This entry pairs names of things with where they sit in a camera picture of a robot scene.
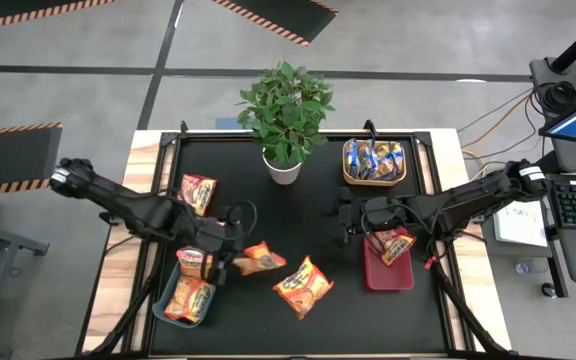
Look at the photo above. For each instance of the red Maruchan ramen packet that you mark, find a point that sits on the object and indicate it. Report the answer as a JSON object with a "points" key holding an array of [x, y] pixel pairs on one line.
{"points": [[199, 194], [193, 262], [392, 246]]}

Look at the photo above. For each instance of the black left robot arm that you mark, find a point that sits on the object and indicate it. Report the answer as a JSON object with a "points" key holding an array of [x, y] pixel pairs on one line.
{"points": [[133, 210]]}

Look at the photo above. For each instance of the grey equipment box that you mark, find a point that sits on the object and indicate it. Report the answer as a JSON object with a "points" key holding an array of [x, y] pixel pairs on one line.
{"points": [[543, 70]]}

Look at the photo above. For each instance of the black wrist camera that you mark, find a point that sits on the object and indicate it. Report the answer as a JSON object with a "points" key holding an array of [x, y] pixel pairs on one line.
{"points": [[230, 230], [379, 215]]}

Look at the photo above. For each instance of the green leafy plant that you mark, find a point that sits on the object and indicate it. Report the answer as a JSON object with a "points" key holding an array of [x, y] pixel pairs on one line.
{"points": [[285, 110]]}

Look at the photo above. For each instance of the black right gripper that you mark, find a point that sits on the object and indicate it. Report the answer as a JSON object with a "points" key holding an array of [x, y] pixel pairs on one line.
{"points": [[400, 212]]}

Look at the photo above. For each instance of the clear plastic cup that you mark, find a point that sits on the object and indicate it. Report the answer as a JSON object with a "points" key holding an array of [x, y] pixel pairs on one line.
{"points": [[525, 267]]}

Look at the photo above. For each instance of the black caster wheel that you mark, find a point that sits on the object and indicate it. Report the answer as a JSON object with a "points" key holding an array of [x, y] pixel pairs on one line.
{"points": [[548, 289]]}

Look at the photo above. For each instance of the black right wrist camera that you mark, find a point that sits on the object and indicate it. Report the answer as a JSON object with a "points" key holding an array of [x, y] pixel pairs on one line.
{"points": [[379, 215]]}

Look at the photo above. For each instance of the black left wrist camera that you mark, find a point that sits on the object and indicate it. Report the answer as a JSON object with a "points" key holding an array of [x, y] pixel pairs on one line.
{"points": [[230, 230]]}

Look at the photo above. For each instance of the teal plastic bin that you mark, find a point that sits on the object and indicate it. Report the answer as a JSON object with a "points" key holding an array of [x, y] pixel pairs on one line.
{"points": [[160, 312]]}

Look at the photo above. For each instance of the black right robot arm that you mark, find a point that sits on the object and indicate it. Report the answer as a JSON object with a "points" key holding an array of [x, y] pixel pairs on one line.
{"points": [[468, 197]]}

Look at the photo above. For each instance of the red plastic bin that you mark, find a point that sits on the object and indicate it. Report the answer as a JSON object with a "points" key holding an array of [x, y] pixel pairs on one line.
{"points": [[388, 275]]}

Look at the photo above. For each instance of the white paper pad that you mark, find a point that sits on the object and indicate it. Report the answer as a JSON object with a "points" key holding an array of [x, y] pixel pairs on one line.
{"points": [[520, 227]]}

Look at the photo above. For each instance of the black diagonal frame strut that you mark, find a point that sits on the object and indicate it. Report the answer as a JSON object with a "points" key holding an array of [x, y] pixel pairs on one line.
{"points": [[468, 320], [118, 325]]}

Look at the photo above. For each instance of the yellow plastic bin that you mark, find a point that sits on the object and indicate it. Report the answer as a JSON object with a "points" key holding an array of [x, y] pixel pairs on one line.
{"points": [[374, 182]]}

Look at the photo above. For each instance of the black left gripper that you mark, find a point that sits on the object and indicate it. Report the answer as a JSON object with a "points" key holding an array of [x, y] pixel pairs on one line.
{"points": [[213, 235]]}

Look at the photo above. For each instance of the orange Maruchan ramen packet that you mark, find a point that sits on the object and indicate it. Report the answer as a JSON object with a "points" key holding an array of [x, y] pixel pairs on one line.
{"points": [[263, 259], [303, 286], [190, 300]]}

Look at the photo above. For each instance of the black metal table frame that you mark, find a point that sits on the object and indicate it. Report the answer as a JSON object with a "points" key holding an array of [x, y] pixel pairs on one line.
{"points": [[208, 135]]}

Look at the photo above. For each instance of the blue Maruchan ramen packet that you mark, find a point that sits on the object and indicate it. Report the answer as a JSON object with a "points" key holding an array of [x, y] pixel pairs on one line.
{"points": [[352, 157], [370, 161], [393, 159]]}

